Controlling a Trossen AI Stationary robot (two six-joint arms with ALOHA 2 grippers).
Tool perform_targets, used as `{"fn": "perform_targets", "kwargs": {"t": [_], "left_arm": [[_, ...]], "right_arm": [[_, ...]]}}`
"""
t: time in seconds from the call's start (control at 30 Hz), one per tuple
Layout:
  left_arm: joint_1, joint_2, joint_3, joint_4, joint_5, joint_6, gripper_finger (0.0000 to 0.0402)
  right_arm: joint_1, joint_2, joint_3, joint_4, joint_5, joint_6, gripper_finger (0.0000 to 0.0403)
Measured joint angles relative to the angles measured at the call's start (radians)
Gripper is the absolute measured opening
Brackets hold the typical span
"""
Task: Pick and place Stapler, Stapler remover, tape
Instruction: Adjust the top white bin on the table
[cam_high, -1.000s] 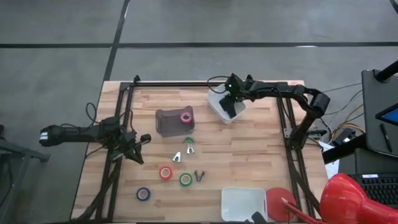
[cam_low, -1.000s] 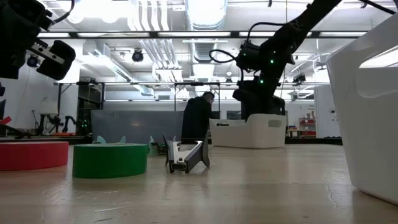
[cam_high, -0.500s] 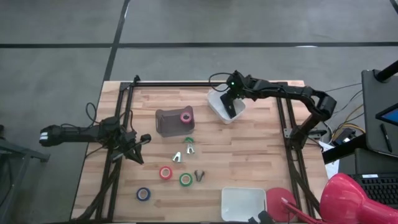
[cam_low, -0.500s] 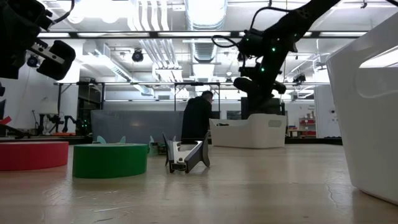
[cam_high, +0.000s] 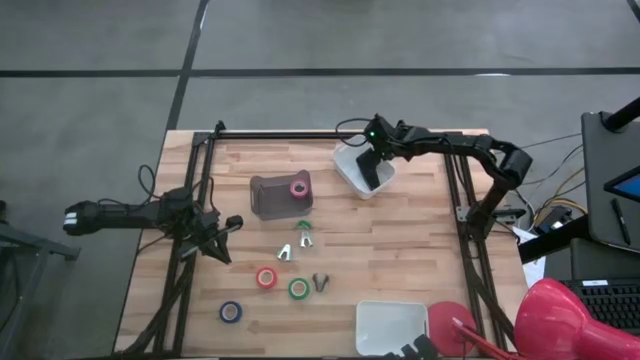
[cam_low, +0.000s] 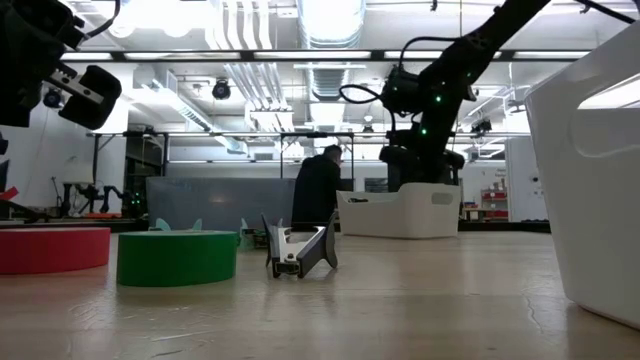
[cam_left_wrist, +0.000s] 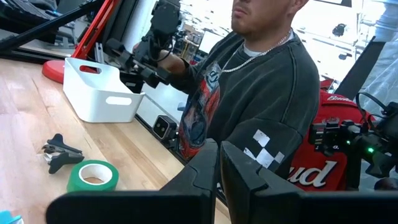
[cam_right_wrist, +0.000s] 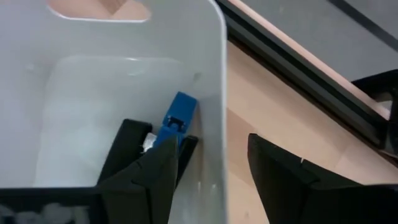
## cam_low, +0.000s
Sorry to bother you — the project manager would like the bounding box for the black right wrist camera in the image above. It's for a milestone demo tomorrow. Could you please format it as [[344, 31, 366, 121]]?
[[381, 66, 422, 115]]

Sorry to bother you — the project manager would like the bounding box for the grey partition panel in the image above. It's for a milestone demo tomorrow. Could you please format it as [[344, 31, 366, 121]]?
[[146, 176, 297, 233]]

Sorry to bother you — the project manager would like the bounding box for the black right arm cable loop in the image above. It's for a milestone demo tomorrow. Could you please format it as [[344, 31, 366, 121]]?
[[338, 83, 399, 132]]

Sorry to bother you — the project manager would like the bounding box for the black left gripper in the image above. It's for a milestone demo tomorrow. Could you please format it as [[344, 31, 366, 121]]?
[[0, 47, 123, 131]]

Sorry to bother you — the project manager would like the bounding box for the white lamp box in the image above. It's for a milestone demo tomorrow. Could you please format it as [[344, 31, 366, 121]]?
[[61, 157, 96, 186]]

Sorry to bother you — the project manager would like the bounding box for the black background device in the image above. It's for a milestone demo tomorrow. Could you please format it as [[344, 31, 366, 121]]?
[[0, 198, 50, 224]]

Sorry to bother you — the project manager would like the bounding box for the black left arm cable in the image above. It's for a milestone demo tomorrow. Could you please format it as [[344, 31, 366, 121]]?
[[83, 0, 122, 39]]

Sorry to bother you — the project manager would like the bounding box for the silver ventilation duct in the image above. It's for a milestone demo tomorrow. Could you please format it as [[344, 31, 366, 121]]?
[[295, 0, 367, 131]]

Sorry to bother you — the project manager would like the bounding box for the white cabinet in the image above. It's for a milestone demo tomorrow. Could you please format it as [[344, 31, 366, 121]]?
[[504, 136, 550, 222]]

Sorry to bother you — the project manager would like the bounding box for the black staple remover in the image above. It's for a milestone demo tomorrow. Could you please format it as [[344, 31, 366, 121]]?
[[261, 211, 340, 280]]

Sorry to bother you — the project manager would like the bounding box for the white plastic bin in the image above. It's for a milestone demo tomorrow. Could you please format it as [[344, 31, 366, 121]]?
[[523, 19, 640, 331], [335, 182, 463, 240]]

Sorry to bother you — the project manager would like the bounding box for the black ceiling spotlight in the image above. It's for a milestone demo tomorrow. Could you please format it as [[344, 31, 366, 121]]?
[[42, 87, 64, 109], [211, 78, 233, 101]]

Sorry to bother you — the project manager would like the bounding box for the black overhead light bar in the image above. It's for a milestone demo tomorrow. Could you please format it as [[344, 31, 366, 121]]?
[[58, 48, 591, 63]]

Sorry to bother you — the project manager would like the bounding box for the person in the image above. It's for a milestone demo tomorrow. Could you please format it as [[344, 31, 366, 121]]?
[[291, 144, 346, 227]]

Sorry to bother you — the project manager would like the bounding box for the black table border frame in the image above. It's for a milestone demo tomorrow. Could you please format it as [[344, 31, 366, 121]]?
[[0, 218, 551, 234]]

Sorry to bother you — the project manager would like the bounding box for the teal staple remover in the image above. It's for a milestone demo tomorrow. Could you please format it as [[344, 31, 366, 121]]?
[[238, 216, 284, 251]]

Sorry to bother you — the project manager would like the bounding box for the green tape roll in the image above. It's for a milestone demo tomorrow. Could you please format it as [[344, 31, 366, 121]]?
[[116, 229, 239, 288]]

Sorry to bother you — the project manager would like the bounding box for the red tape roll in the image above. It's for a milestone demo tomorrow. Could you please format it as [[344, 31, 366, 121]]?
[[0, 226, 112, 276]]

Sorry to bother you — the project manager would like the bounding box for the red storage shelf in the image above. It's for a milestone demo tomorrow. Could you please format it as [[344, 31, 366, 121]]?
[[462, 187, 509, 221]]

